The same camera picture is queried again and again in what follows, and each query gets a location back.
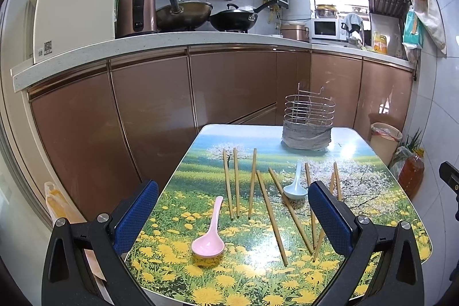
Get white microwave oven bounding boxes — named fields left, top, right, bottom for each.
left=310, top=18, right=347, bottom=41

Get wire utensil holder basket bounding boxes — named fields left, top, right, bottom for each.
left=282, top=84, right=336, bottom=151

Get bronze wok with handle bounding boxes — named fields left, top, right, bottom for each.
left=156, top=0, right=213, bottom=33

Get cooking oil bottle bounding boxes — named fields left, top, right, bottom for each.
left=398, top=148, right=425, bottom=199

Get beige trash bin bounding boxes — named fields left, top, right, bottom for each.
left=369, top=123, right=402, bottom=165

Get rose gold thermos kettle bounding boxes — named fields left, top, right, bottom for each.
left=116, top=0, right=157, bottom=38

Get light blue ceramic spoon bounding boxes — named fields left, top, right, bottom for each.
left=283, top=160, right=307, bottom=200

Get pink ceramic spoon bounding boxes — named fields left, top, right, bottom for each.
left=191, top=196, right=225, bottom=259

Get black wok with lid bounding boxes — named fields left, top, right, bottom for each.
left=209, top=0, right=279, bottom=33

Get copper kitchen cabinets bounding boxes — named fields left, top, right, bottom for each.
left=28, top=47, right=414, bottom=219

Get plastic bag with food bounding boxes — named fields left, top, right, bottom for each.
left=43, top=181, right=108, bottom=292

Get green vegetables in bag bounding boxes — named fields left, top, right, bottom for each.
left=389, top=128, right=424, bottom=180

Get rose gold rice cooker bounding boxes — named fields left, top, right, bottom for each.
left=280, top=24, right=310, bottom=42

